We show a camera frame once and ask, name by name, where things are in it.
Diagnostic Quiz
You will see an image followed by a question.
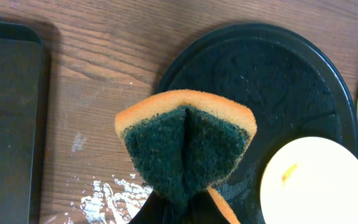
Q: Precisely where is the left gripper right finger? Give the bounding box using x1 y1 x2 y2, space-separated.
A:
181 191 229 224

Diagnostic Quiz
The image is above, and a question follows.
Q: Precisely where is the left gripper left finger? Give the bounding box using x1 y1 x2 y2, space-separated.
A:
129 191 179 224

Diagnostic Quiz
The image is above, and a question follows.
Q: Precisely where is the orange green sponge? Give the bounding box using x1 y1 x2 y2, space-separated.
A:
115 90 257 223

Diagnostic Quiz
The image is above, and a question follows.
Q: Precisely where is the yellow plate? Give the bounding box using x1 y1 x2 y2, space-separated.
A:
260 137 358 224

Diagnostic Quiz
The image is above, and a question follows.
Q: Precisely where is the black round tray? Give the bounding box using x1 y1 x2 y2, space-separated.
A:
156 24 358 223

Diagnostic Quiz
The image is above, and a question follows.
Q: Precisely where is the black rectangular tray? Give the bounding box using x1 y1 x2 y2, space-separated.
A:
0 22 48 223

